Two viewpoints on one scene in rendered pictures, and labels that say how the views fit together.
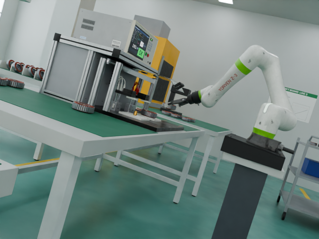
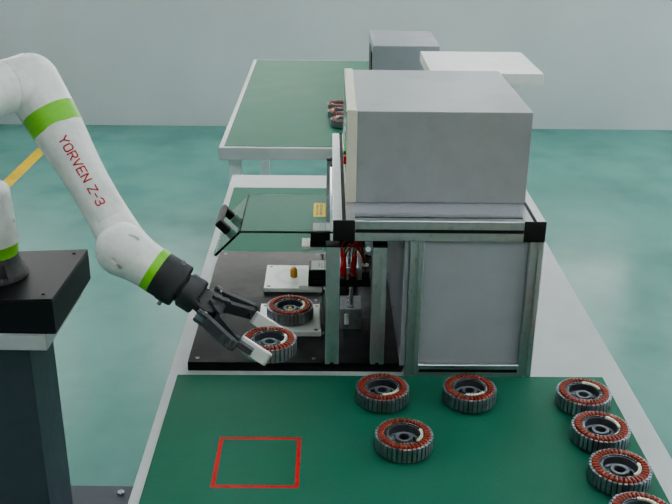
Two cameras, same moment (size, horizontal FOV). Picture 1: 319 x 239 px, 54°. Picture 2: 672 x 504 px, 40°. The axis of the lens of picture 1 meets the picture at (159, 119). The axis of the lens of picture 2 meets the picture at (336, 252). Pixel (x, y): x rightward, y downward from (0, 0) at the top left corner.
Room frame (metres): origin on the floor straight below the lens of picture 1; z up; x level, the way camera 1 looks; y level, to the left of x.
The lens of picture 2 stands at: (4.04, -0.41, 1.78)
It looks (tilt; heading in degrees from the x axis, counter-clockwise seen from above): 23 degrees down; 162
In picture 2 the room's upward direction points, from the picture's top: 1 degrees clockwise
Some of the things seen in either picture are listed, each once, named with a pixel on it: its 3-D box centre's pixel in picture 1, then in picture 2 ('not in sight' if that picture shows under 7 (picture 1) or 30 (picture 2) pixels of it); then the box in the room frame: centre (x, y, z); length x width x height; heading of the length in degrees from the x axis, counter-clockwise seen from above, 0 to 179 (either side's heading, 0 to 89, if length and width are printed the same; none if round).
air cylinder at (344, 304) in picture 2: (130, 108); (350, 311); (2.16, 0.22, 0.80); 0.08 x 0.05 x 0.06; 163
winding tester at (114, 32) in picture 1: (117, 39); (427, 131); (2.11, 0.42, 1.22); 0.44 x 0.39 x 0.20; 163
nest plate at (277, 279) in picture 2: (134, 115); (293, 278); (1.89, 0.15, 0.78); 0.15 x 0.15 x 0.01; 73
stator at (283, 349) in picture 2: (169, 106); (269, 344); (2.42, -0.04, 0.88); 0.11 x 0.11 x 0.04
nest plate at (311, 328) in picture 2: (147, 117); (290, 319); (2.12, 0.08, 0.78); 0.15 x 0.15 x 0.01; 73
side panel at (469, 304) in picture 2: not in sight; (471, 308); (2.43, 0.40, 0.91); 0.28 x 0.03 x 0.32; 73
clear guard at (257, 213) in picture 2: (159, 80); (291, 224); (2.16, 0.08, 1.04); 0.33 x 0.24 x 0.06; 73
